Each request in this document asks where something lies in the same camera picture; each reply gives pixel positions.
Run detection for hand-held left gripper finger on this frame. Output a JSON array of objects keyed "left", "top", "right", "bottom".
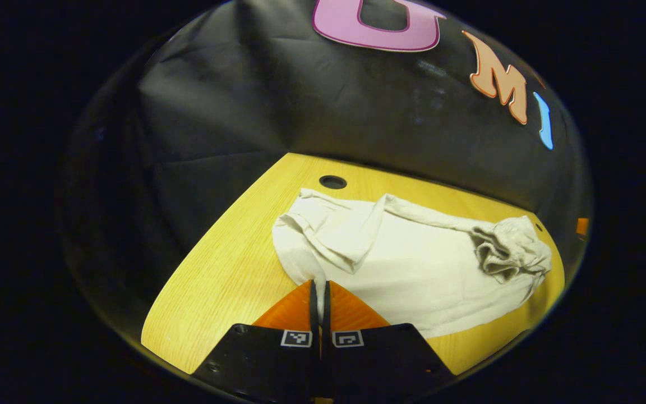
[
  {"left": 191, "top": 279, "right": 322, "bottom": 403},
  {"left": 322, "top": 280, "right": 456, "bottom": 403}
]

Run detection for white jeans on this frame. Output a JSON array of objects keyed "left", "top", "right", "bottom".
[{"left": 271, "top": 188, "right": 552, "bottom": 339}]

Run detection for black backdrop cloth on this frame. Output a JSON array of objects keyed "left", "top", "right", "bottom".
[{"left": 62, "top": 0, "right": 593, "bottom": 315}]

